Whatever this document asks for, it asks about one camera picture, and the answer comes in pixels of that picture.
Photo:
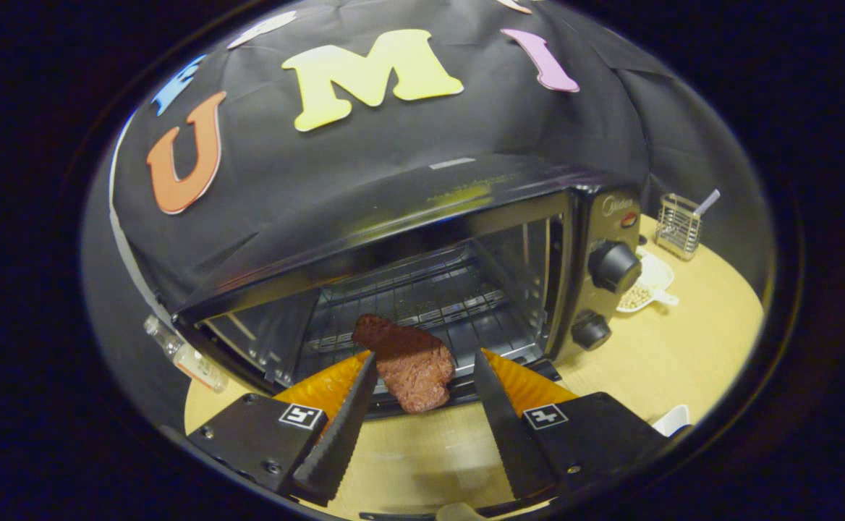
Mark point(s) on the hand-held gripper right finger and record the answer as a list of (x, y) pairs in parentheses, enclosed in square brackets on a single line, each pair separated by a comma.
[(513, 434)]

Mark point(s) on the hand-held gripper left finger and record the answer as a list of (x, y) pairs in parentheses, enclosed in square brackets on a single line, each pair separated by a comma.
[(343, 434)]

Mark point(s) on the red raw meat slice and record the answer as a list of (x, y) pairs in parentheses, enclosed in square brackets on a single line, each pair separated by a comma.
[(412, 369)]

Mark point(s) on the black toaster oven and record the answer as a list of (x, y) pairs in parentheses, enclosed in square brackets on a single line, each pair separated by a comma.
[(614, 268)]

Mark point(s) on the white rectangular tray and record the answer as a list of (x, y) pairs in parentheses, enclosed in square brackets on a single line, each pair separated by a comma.
[(672, 421)]

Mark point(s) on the clear bottle with orange label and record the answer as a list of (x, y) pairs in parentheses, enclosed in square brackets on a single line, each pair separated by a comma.
[(194, 360)]

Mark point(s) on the white divided dish with beans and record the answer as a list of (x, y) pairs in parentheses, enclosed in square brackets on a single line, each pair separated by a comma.
[(643, 293)]

